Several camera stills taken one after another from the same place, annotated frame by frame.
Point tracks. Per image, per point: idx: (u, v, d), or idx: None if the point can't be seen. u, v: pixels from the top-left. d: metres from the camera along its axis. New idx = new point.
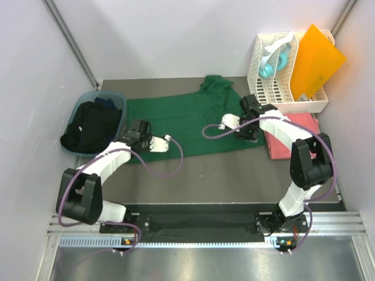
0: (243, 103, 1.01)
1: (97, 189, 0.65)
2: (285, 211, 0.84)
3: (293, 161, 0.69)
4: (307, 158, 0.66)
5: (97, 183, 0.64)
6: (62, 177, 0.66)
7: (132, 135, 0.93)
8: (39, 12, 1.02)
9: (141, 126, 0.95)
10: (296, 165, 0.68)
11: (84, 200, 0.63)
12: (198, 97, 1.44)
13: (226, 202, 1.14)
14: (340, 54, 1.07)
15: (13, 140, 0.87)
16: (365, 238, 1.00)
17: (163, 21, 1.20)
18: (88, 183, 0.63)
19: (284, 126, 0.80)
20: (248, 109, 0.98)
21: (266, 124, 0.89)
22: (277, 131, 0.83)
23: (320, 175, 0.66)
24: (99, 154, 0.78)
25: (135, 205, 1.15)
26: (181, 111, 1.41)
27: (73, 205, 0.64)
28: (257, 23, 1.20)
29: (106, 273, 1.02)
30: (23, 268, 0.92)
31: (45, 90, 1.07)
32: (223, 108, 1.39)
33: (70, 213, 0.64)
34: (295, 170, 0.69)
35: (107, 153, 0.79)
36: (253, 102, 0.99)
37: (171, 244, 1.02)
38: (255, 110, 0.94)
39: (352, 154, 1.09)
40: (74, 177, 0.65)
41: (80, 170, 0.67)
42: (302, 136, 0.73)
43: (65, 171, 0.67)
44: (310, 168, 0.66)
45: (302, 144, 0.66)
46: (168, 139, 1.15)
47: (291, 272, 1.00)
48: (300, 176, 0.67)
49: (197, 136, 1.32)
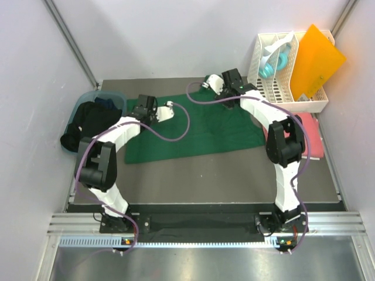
0: (226, 76, 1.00)
1: (112, 156, 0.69)
2: (281, 206, 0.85)
3: (269, 140, 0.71)
4: (281, 137, 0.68)
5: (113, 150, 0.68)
6: (79, 144, 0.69)
7: (140, 111, 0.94)
8: (39, 11, 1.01)
9: (147, 100, 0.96)
10: (272, 144, 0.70)
11: (101, 166, 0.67)
12: (198, 97, 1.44)
13: (226, 202, 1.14)
14: (340, 54, 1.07)
15: (12, 141, 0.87)
16: (365, 237, 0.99)
17: (163, 21, 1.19)
18: (105, 150, 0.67)
19: (262, 106, 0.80)
20: (230, 84, 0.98)
21: (246, 105, 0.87)
22: (256, 111, 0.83)
23: (292, 152, 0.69)
24: (111, 126, 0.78)
25: (135, 205, 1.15)
26: (181, 112, 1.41)
27: (91, 171, 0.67)
28: (257, 23, 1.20)
29: (106, 273, 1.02)
30: (24, 268, 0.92)
31: (45, 90, 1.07)
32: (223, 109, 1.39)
33: (89, 179, 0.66)
34: (270, 148, 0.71)
35: (118, 126, 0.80)
36: (236, 78, 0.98)
37: (171, 244, 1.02)
38: (236, 88, 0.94)
39: (352, 154, 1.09)
40: (89, 144, 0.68)
41: (95, 139, 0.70)
42: (279, 117, 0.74)
43: (82, 139, 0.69)
44: (284, 146, 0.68)
45: (276, 125, 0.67)
46: (171, 104, 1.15)
47: (291, 272, 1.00)
48: (275, 153, 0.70)
49: (197, 136, 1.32)
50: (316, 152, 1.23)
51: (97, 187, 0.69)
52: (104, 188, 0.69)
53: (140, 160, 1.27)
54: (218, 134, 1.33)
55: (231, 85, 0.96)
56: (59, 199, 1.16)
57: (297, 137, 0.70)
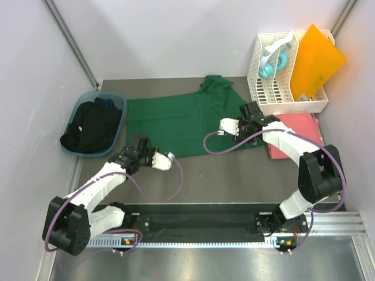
0: (245, 110, 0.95)
1: (84, 222, 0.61)
2: (286, 213, 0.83)
3: (302, 175, 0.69)
4: (316, 172, 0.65)
5: (84, 216, 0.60)
6: (50, 206, 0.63)
7: (129, 153, 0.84)
8: (39, 12, 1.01)
9: (139, 143, 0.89)
10: (305, 181, 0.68)
11: (68, 232, 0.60)
12: (198, 97, 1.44)
13: (226, 202, 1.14)
14: (340, 54, 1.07)
15: (13, 141, 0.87)
16: (365, 238, 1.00)
17: (163, 21, 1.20)
18: (74, 217, 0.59)
19: (289, 138, 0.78)
20: (249, 118, 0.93)
21: (269, 136, 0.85)
22: (282, 144, 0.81)
23: (331, 189, 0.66)
24: (89, 181, 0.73)
25: (135, 205, 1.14)
26: (181, 112, 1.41)
27: (58, 236, 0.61)
28: (257, 23, 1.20)
29: (106, 273, 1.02)
30: (24, 268, 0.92)
31: (46, 90, 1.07)
32: (224, 109, 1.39)
33: (57, 243, 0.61)
34: (304, 185, 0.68)
35: (98, 178, 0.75)
36: (255, 110, 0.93)
37: (171, 244, 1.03)
38: (258, 122, 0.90)
39: (353, 154, 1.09)
40: (61, 207, 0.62)
41: (68, 201, 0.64)
42: (310, 148, 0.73)
43: (53, 199, 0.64)
44: (320, 182, 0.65)
45: (309, 158, 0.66)
46: (171, 156, 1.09)
47: (291, 272, 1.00)
48: (310, 191, 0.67)
49: (197, 136, 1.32)
50: None
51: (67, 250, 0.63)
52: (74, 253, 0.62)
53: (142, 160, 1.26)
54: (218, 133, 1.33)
55: (251, 119, 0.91)
56: None
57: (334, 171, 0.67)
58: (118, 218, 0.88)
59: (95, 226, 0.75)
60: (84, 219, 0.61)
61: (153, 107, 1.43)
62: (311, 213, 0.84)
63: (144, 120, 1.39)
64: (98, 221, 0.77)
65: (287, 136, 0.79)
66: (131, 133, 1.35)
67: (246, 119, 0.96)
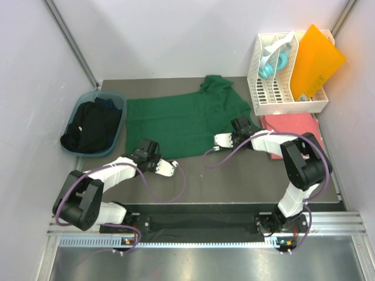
0: (235, 124, 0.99)
1: (98, 196, 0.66)
2: (285, 212, 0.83)
3: (287, 164, 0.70)
4: (299, 156, 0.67)
5: (99, 189, 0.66)
6: (68, 177, 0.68)
7: (140, 154, 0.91)
8: (39, 12, 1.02)
9: (150, 145, 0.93)
10: (291, 167, 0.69)
11: (82, 204, 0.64)
12: (198, 97, 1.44)
13: (225, 202, 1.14)
14: (340, 54, 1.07)
15: (13, 140, 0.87)
16: (365, 238, 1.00)
17: (163, 22, 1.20)
18: (91, 188, 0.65)
19: (273, 136, 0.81)
20: (240, 132, 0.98)
21: (256, 142, 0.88)
22: (267, 144, 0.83)
23: (317, 173, 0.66)
24: (106, 164, 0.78)
25: (135, 205, 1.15)
26: (181, 112, 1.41)
27: (70, 208, 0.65)
28: (257, 23, 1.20)
29: (106, 273, 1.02)
30: (24, 268, 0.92)
31: (46, 89, 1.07)
32: (224, 109, 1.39)
33: (67, 213, 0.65)
34: (292, 172, 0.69)
35: (114, 164, 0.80)
36: (244, 124, 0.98)
37: (171, 244, 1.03)
38: (247, 134, 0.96)
39: (353, 154, 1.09)
40: (78, 180, 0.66)
41: (85, 175, 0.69)
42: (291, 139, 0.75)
43: (71, 172, 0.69)
44: (305, 167, 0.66)
45: (289, 145, 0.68)
46: (175, 164, 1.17)
47: (292, 272, 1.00)
48: (297, 176, 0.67)
49: (197, 136, 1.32)
50: None
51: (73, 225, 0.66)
52: (81, 228, 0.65)
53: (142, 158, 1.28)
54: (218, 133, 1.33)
55: (241, 132, 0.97)
56: None
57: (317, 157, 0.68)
58: (120, 214, 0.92)
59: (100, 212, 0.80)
60: (97, 195, 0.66)
61: (154, 107, 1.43)
62: (309, 212, 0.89)
63: (144, 121, 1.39)
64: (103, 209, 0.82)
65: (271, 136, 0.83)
66: (131, 133, 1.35)
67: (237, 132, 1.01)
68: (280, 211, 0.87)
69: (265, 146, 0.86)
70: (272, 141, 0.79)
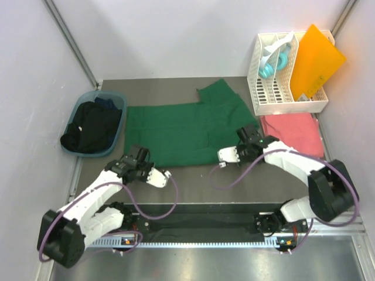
0: (242, 133, 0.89)
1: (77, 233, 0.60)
2: (289, 218, 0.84)
3: (313, 196, 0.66)
4: (327, 189, 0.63)
5: (77, 230, 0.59)
6: (43, 219, 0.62)
7: (128, 162, 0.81)
8: (40, 12, 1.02)
9: (140, 152, 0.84)
10: (318, 200, 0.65)
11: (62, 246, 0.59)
12: (199, 107, 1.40)
13: (226, 202, 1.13)
14: (340, 54, 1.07)
15: (13, 140, 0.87)
16: (365, 238, 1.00)
17: (163, 21, 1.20)
18: (66, 232, 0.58)
19: (293, 157, 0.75)
20: (248, 141, 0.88)
21: (272, 158, 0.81)
22: (285, 164, 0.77)
23: (344, 205, 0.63)
24: (84, 192, 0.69)
25: (135, 205, 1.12)
26: (180, 123, 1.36)
27: (53, 249, 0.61)
28: (257, 23, 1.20)
29: (106, 273, 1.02)
30: (24, 268, 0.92)
31: (46, 89, 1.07)
32: (227, 120, 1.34)
33: (51, 253, 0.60)
34: (317, 205, 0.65)
35: (92, 190, 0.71)
36: (252, 133, 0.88)
37: (171, 244, 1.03)
38: (257, 144, 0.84)
39: (353, 154, 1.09)
40: (54, 222, 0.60)
41: (61, 213, 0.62)
42: (316, 165, 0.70)
43: (46, 213, 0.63)
44: (334, 200, 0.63)
45: (318, 176, 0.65)
46: (168, 174, 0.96)
47: (292, 272, 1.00)
48: (325, 210, 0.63)
49: (196, 150, 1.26)
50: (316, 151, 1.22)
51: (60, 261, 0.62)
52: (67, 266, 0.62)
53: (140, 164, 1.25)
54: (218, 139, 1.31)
55: (249, 141, 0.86)
56: (59, 199, 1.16)
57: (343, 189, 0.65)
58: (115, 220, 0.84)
59: (92, 233, 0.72)
60: (77, 232, 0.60)
61: (153, 117, 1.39)
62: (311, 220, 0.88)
63: (144, 126, 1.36)
64: (95, 228, 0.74)
65: (289, 155, 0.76)
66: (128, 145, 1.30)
67: (244, 143, 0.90)
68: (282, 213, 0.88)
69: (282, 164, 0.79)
70: (295, 165, 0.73)
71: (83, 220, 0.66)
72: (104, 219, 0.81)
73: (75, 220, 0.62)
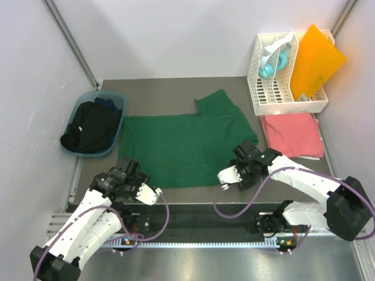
0: (239, 151, 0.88)
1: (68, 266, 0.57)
2: (291, 221, 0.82)
3: (331, 216, 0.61)
4: (348, 211, 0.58)
5: (66, 266, 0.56)
6: (31, 256, 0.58)
7: (117, 175, 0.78)
8: (39, 11, 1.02)
9: (129, 165, 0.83)
10: (337, 220, 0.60)
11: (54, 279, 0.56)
12: (196, 118, 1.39)
13: (225, 202, 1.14)
14: (340, 54, 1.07)
15: (13, 140, 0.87)
16: None
17: (163, 21, 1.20)
18: (55, 269, 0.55)
19: (303, 175, 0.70)
20: (248, 158, 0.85)
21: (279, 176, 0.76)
22: (295, 183, 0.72)
23: (363, 221, 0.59)
24: (67, 223, 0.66)
25: (135, 205, 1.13)
26: (177, 136, 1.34)
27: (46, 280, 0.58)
28: (257, 23, 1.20)
29: (106, 273, 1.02)
30: (24, 268, 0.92)
31: (46, 89, 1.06)
32: (225, 133, 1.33)
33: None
34: (336, 224, 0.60)
35: (77, 218, 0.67)
36: (250, 148, 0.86)
37: (171, 245, 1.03)
38: (258, 160, 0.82)
39: (353, 154, 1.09)
40: (40, 259, 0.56)
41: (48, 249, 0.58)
42: (330, 184, 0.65)
43: (33, 250, 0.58)
44: (354, 220, 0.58)
45: (337, 198, 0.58)
46: (159, 191, 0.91)
47: (292, 272, 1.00)
48: (346, 230, 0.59)
49: (194, 164, 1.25)
50: (316, 152, 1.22)
51: None
52: None
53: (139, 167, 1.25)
54: (218, 143, 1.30)
55: (249, 157, 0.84)
56: (59, 199, 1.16)
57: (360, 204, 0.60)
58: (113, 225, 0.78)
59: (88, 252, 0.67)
60: (67, 266, 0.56)
61: (152, 129, 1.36)
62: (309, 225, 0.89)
63: (143, 129, 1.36)
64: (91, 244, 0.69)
65: (299, 172, 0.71)
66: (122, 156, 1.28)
67: (244, 160, 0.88)
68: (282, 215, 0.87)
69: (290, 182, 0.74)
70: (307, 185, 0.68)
71: (73, 252, 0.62)
72: (100, 232, 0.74)
73: (62, 255, 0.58)
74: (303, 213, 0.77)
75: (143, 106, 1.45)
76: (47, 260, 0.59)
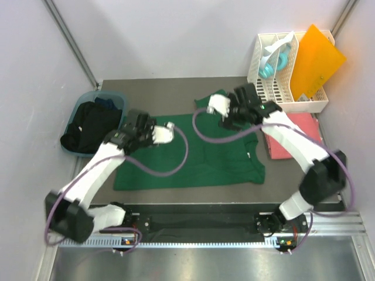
0: (240, 92, 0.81)
1: (81, 212, 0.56)
2: (286, 215, 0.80)
3: (306, 179, 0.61)
4: (323, 177, 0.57)
5: (81, 211, 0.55)
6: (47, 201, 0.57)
7: (128, 130, 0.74)
8: (40, 11, 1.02)
9: (139, 119, 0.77)
10: (309, 184, 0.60)
11: (68, 225, 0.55)
12: (195, 118, 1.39)
13: (225, 202, 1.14)
14: (340, 54, 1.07)
15: (13, 140, 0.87)
16: (365, 238, 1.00)
17: (163, 21, 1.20)
18: (71, 212, 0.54)
19: (295, 137, 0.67)
20: (246, 103, 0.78)
21: (270, 130, 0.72)
22: (286, 142, 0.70)
23: (334, 192, 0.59)
24: (81, 171, 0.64)
25: (135, 205, 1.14)
26: (177, 136, 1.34)
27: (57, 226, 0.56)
28: (257, 23, 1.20)
29: (106, 273, 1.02)
30: (24, 268, 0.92)
31: (46, 89, 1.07)
32: (225, 133, 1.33)
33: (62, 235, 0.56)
34: (307, 187, 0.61)
35: (91, 168, 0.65)
36: (251, 94, 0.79)
37: (172, 245, 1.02)
38: (256, 109, 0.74)
39: (354, 154, 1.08)
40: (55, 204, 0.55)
41: (63, 195, 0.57)
42: (316, 151, 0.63)
43: (48, 195, 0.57)
44: (326, 188, 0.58)
45: (319, 166, 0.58)
46: (171, 125, 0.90)
47: (292, 272, 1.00)
48: (313, 194, 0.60)
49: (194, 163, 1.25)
50: None
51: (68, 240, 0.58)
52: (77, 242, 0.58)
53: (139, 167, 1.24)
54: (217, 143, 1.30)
55: (248, 104, 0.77)
56: None
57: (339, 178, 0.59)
58: (118, 216, 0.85)
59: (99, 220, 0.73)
60: (82, 211, 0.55)
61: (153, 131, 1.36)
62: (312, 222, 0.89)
63: None
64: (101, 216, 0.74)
65: (293, 134, 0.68)
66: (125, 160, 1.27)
67: (240, 103, 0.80)
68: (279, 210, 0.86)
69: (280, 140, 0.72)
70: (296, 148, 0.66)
71: (87, 200, 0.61)
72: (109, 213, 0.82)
73: (77, 201, 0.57)
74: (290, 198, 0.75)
75: (143, 106, 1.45)
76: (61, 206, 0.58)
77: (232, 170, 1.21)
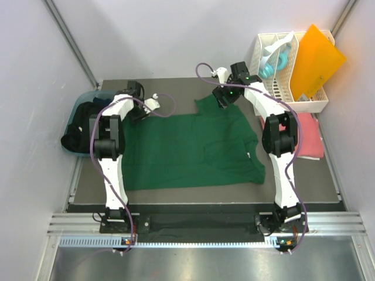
0: (234, 67, 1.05)
1: (119, 126, 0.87)
2: (280, 202, 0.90)
3: (266, 132, 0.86)
4: (276, 131, 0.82)
5: (119, 121, 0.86)
6: (89, 122, 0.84)
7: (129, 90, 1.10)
8: (40, 11, 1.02)
9: (136, 84, 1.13)
10: (268, 136, 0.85)
11: (112, 136, 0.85)
12: (196, 118, 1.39)
13: (225, 202, 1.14)
14: (340, 54, 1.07)
15: (12, 140, 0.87)
16: (365, 238, 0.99)
17: (163, 21, 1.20)
18: (113, 122, 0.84)
19: (263, 99, 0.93)
20: (237, 76, 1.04)
21: (248, 94, 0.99)
22: (257, 102, 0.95)
23: (284, 144, 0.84)
24: (112, 103, 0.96)
25: (135, 205, 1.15)
26: (177, 136, 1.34)
27: (101, 142, 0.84)
28: (257, 23, 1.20)
29: (106, 273, 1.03)
30: (24, 268, 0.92)
31: (46, 89, 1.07)
32: (225, 133, 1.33)
33: (104, 148, 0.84)
34: (266, 139, 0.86)
35: (118, 102, 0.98)
36: (242, 69, 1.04)
37: (171, 244, 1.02)
38: (243, 79, 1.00)
39: (353, 154, 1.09)
40: (96, 122, 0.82)
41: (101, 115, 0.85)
42: (277, 111, 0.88)
43: (91, 117, 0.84)
44: (278, 140, 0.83)
45: (273, 119, 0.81)
46: (155, 95, 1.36)
47: (291, 272, 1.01)
48: (269, 144, 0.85)
49: (193, 164, 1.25)
50: (316, 152, 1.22)
51: (109, 154, 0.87)
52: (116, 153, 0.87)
53: (139, 167, 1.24)
54: (217, 143, 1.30)
55: (238, 76, 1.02)
56: (59, 199, 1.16)
57: (291, 132, 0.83)
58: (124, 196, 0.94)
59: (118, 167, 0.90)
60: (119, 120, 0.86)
61: (150, 126, 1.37)
62: (305, 212, 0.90)
63: (144, 130, 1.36)
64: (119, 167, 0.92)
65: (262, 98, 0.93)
66: (123, 156, 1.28)
67: (233, 76, 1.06)
68: (276, 205, 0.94)
69: (254, 102, 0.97)
70: (262, 105, 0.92)
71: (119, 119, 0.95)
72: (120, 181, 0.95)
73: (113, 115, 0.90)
74: (276, 178, 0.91)
75: None
76: (104, 126, 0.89)
77: (231, 170, 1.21)
